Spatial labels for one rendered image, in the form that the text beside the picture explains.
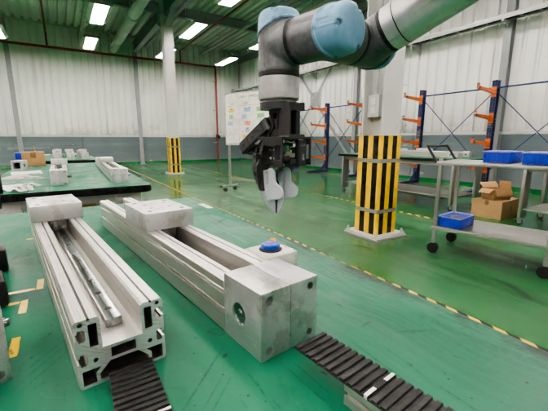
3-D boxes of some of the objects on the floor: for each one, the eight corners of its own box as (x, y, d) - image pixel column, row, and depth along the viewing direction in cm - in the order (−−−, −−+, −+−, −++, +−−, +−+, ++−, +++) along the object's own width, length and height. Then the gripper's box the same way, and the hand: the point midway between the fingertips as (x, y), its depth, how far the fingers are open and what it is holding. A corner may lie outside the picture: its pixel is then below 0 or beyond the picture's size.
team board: (219, 192, 686) (216, 92, 648) (236, 188, 725) (235, 95, 687) (278, 200, 595) (278, 85, 557) (293, 196, 634) (295, 88, 596)
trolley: (560, 262, 292) (581, 145, 272) (550, 280, 254) (574, 147, 235) (437, 238, 364) (447, 144, 345) (416, 249, 327) (425, 145, 307)
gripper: (276, 99, 55) (277, 223, 59) (315, 102, 61) (314, 215, 65) (248, 103, 62) (250, 214, 66) (285, 105, 67) (285, 208, 72)
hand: (272, 206), depth 67 cm, fingers closed
